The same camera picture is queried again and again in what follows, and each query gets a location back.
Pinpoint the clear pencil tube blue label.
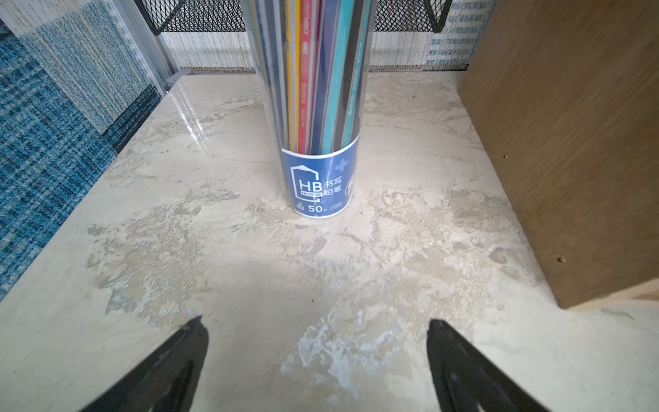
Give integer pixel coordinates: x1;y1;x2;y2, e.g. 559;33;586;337
240;1;378;219

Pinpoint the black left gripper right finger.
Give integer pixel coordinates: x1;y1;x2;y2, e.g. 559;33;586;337
427;319;547;411

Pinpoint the wooden three-tier shelf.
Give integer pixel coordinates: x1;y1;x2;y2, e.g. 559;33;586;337
459;0;658;309

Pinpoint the black wire mesh rack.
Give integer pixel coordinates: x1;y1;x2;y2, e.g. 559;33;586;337
133;0;454;36

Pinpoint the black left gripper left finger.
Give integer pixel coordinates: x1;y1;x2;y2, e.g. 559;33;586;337
83;316;209;411

